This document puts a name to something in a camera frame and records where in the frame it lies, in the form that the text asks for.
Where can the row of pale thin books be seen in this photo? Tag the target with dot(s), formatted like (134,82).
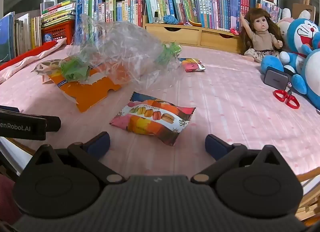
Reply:
(17,37)

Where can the red scissors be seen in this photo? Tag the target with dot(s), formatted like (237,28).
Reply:
(281,95)

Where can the green crinkled paper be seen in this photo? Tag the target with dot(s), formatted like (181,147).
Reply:
(168,52)
(75,69)

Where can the row of tall picture books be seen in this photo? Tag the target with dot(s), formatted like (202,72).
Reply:
(117,8)

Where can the small clear bottle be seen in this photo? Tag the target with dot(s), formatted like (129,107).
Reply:
(156,18)

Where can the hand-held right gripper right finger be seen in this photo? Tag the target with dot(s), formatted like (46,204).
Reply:
(216,145)

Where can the grey box device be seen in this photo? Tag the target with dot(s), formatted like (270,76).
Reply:
(276,79)

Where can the white pink bunny plush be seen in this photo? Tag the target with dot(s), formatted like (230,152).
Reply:
(285,23)

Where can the wooden drawer organizer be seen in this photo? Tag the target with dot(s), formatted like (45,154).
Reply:
(180,36)

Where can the row of small blue books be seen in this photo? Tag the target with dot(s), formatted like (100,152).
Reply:
(267,6)

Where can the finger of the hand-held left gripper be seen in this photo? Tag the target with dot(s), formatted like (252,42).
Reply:
(53,123)
(10,108)

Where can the macaron snack packet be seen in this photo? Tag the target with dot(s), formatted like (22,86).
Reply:
(150,119)
(191,65)

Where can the brown haired doll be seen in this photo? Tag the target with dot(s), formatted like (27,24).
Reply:
(262,39)

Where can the orange cardboard packaging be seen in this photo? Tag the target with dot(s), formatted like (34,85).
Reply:
(92,94)

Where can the blue yarn ball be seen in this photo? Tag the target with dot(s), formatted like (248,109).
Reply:
(170,19)

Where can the clear plastic bag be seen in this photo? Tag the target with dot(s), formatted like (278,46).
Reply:
(130,44)

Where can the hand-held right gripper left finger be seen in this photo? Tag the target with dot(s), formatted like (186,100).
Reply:
(98,144)

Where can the blue cat plush toy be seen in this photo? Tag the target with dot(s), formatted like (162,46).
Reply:
(313,77)
(302,34)

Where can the pink flower clip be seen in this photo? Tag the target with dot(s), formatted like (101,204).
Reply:
(234,31)

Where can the stack of flat books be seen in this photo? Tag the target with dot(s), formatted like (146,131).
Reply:
(58,13)

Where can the pink quilt red trim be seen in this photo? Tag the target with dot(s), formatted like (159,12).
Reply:
(22,63)

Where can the red plastic crate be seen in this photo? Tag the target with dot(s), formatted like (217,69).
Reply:
(61,32)

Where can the wooden easel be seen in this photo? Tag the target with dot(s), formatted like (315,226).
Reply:
(303,9)

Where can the wooden bed frame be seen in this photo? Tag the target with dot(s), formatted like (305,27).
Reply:
(308,197)

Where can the row of colourful books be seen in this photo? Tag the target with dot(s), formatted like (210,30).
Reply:
(200,4)

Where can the patterned cardboard piece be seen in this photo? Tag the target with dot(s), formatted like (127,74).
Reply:
(47,66)

